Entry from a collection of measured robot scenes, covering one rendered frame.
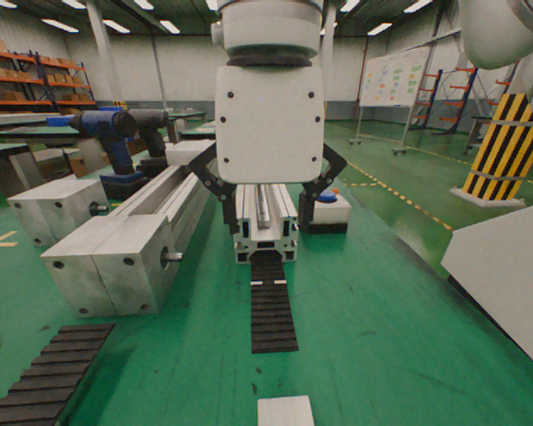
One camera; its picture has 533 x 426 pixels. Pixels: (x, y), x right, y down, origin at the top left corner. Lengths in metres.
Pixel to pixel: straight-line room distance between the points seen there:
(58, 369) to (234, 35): 0.30
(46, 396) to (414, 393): 0.31
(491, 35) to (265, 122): 0.48
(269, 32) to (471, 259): 0.37
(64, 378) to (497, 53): 0.73
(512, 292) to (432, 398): 0.16
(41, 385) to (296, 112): 0.30
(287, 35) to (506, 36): 0.46
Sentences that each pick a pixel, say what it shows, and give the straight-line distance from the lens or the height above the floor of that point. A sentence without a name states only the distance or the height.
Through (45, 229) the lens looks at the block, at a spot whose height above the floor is 0.82.
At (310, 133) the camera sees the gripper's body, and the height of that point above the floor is 0.99.
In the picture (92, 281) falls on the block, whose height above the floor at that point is 0.84.
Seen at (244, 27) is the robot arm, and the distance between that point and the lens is 0.20.
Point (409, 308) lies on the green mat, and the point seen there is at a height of 0.78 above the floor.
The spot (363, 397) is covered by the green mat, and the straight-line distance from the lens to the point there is 0.27.
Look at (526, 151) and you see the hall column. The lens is 3.50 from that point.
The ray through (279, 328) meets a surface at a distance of 0.28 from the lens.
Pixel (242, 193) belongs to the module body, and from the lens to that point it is 0.41.
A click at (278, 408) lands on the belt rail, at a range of 0.22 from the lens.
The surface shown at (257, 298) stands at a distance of 0.31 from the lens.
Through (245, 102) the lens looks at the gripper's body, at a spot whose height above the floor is 1.02.
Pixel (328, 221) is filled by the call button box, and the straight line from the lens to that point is 0.45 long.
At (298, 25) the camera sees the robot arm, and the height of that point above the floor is 1.06.
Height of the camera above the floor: 1.01
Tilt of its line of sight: 27 degrees down
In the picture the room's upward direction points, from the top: straight up
